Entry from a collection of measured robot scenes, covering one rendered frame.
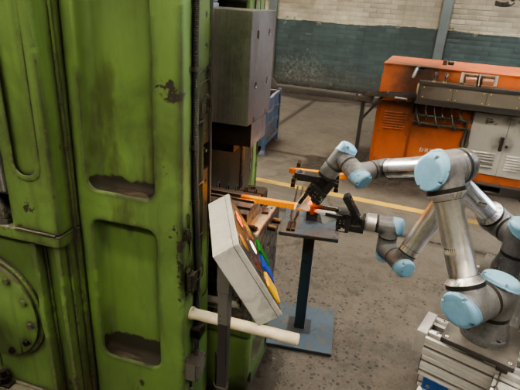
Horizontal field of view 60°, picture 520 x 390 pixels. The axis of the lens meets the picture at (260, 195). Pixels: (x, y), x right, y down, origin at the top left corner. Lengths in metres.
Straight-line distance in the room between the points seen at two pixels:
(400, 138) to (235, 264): 4.29
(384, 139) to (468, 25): 4.29
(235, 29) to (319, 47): 7.94
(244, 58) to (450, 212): 0.85
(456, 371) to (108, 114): 1.49
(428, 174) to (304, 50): 8.31
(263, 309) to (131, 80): 0.87
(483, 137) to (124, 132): 4.29
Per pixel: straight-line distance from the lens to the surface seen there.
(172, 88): 1.49
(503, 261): 2.10
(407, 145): 5.41
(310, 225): 2.37
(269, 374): 2.55
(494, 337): 1.68
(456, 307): 1.50
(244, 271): 1.26
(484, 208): 2.06
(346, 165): 1.76
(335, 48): 9.49
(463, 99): 5.13
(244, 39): 1.65
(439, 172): 1.42
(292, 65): 9.75
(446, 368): 1.79
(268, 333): 1.81
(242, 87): 1.67
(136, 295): 1.98
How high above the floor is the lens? 1.80
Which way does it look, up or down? 23 degrees down
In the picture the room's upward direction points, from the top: 4 degrees clockwise
